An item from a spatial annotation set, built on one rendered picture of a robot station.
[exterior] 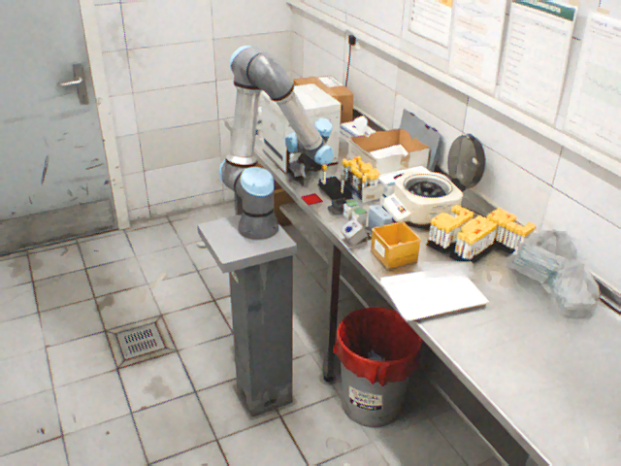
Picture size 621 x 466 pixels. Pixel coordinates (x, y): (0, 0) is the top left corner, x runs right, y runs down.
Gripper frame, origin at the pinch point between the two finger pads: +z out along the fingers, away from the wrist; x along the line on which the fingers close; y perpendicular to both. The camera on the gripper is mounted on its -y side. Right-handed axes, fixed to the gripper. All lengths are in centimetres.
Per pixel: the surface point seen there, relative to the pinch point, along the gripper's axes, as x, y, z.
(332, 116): 18.6, -16.8, -12.9
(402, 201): 23, 38, -24
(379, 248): -1, 58, -35
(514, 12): 57, 8, -92
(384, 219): 7, 47, -33
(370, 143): 36.5, -5.0, -3.2
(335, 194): 5.4, 19.7, -8.4
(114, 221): -68, -73, 141
